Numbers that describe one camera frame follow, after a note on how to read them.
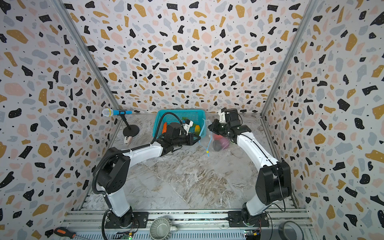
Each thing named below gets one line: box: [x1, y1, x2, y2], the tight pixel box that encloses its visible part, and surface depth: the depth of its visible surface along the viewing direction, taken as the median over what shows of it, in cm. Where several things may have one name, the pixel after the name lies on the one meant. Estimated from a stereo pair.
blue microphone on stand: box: [102, 108, 140, 138], surface depth 98 cm
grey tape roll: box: [278, 220, 304, 240], surface depth 71 cm
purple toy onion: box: [219, 137, 230, 150], surface depth 99 cm
